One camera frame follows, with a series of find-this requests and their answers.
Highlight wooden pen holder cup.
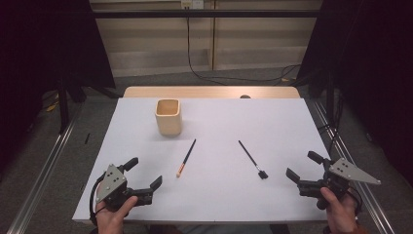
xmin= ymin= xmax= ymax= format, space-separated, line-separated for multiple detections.
xmin=154 ymin=98 xmax=183 ymax=137

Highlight left hand-held gripper cable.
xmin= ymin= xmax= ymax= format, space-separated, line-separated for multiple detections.
xmin=89 ymin=174 xmax=108 ymax=227

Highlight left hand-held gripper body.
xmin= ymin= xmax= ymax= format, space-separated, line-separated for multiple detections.
xmin=94 ymin=163 xmax=154 ymax=213

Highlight black metal stand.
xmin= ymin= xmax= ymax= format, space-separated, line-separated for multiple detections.
xmin=325 ymin=69 xmax=335 ymax=128
xmin=56 ymin=77 xmax=71 ymax=135

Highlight black brush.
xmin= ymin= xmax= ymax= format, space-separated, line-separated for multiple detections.
xmin=238 ymin=139 xmax=269 ymax=180

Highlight hand-held gripper cable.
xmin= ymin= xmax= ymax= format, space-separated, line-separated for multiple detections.
xmin=345 ymin=186 xmax=363 ymax=215
xmin=89 ymin=174 xmax=108 ymax=227

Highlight person's right hand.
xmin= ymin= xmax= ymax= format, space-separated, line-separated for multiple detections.
xmin=319 ymin=186 xmax=358 ymax=234

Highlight black curtain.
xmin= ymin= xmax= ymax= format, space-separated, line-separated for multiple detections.
xmin=296 ymin=0 xmax=413 ymax=188
xmin=0 ymin=0 xmax=116 ymax=183

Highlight black wall cable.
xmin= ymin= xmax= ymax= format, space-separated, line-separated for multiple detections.
xmin=186 ymin=16 xmax=301 ymax=86

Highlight black horizontal bar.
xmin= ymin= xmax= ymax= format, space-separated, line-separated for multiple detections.
xmin=92 ymin=9 xmax=320 ymax=19

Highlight white table sheet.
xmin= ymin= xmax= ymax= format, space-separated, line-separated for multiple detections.
xmin=71 ymin=97 xmax=358 ymax=225

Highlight black pencil with orange end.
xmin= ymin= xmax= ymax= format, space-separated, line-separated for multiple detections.
xmin=175 ymin=138 xmax=197 ymax=178

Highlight white wall socket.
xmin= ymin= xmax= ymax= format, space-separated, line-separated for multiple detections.
xmin=180 ymin=0 xmax=205 ymax=10

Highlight right hand-held gripper cable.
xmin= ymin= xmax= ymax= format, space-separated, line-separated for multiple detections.
xmin=345 ymin=186 xmax=363 ymax=215

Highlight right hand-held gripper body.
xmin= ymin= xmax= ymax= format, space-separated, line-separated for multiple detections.
xmin=296 ymin=157 xmax=382 ymax=211

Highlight person's left hand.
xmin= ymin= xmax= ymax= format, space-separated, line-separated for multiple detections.
xmin=94 ymin=195 xmax=139 ymax=234

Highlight aluminium floor rail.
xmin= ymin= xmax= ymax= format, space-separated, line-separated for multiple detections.
xmin=313 ymin=98 xmax=395 ymax=234
xmin=6 ymin=103 xmax=84 ymax=234

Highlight black floor cable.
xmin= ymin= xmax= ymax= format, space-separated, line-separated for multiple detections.
xmin=319 ymin=94 xmax=345 ymax=155

